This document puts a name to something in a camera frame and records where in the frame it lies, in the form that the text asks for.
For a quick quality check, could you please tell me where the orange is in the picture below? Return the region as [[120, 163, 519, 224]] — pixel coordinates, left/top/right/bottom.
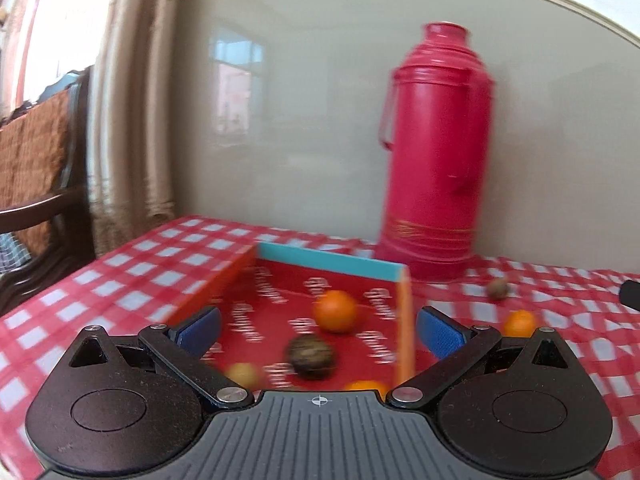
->
[[313, 290, 360, 334], [502, 310, 539, 339], [344, 380, 392, 396]]

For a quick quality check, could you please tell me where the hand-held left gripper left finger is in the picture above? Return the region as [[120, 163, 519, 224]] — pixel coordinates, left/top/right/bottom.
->
[[67, 305, 255, 408]]

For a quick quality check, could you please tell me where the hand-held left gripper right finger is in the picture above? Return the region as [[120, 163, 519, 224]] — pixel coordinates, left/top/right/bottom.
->
[[386, 306, 576, 408]]

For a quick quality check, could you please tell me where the brown woven chair cover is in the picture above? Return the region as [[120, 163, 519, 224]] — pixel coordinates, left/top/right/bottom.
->
[[0, 89, 72, 257]]

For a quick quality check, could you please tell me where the red checked tablecloth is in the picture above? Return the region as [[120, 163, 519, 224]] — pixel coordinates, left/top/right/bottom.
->
[[0, 215, 640, 480]]

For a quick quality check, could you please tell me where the beige lace curtain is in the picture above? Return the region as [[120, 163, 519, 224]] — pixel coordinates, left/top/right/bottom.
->
[[85, 0, 187, 257]]

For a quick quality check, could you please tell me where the red thermos flask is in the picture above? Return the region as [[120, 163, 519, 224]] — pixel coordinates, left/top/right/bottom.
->
[[375, 22, 497, 282]]

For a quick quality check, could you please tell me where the green and red cardboard box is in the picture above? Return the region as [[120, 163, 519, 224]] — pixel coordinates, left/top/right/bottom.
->
[[165, 241, 416, 396]]

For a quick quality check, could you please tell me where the dark wooden chair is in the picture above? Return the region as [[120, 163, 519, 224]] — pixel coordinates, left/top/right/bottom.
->
[[0, 67, 98, 316]]

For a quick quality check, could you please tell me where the small yellow-green fruit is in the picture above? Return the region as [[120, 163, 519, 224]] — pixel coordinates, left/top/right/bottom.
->
[[226, 362, 262, 390]]

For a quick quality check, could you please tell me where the dark round wrinkled fruit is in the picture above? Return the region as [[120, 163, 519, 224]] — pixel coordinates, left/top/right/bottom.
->
[[284, 335, 337, 381]]

